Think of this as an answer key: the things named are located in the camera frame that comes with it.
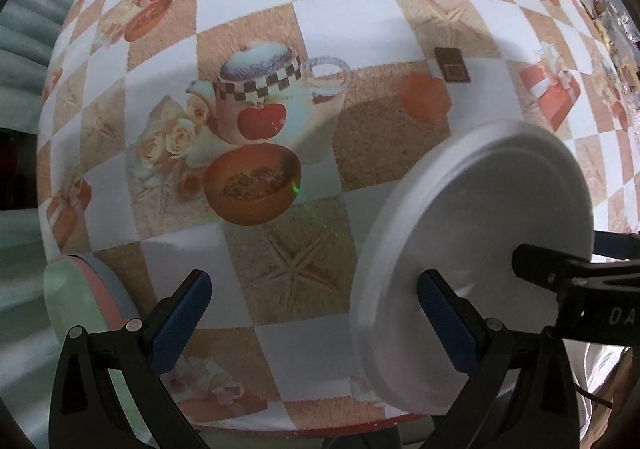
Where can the grey ribbed cushion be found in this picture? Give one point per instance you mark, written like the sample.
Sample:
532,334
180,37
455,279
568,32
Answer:
30,29

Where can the blue plate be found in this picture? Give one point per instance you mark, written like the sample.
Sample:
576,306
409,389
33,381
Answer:
117,284

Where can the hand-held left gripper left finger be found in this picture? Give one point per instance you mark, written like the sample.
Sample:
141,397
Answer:
182,316

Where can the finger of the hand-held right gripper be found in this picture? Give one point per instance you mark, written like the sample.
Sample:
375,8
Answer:
550,266
617,245

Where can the white round plate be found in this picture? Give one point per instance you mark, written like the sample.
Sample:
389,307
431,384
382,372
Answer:
475,209

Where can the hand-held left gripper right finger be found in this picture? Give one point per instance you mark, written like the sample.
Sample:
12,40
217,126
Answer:
447,324

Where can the clear plastic snack bag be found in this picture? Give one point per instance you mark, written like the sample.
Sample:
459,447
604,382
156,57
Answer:
622,39

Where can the printed checkered tablecloth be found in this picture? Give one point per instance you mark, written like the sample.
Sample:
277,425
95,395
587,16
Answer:
320,29

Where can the pink plate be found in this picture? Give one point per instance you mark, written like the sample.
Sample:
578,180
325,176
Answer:
102,289

